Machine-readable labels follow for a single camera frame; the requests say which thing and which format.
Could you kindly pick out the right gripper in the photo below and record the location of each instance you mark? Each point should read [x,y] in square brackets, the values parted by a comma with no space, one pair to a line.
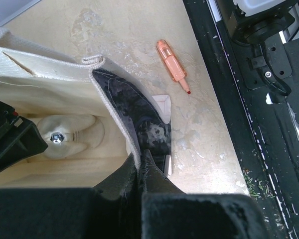
[19,137]

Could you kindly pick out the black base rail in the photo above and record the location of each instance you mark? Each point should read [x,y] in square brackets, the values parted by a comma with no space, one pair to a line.
[251,50]

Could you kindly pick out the canvas tote bag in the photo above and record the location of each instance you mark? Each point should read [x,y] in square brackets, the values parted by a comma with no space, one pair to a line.
[39,82]

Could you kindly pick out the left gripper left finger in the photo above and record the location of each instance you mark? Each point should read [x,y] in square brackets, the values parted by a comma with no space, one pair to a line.
[109,210]

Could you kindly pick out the orange highlighter pen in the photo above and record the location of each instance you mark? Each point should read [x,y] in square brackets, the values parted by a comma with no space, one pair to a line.
[172,64]

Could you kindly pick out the silver metallic bottle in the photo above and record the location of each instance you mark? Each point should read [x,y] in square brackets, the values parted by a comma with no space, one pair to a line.
[67,135]

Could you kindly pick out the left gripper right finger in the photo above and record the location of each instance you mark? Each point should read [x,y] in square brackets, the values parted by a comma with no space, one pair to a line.
[169,213]

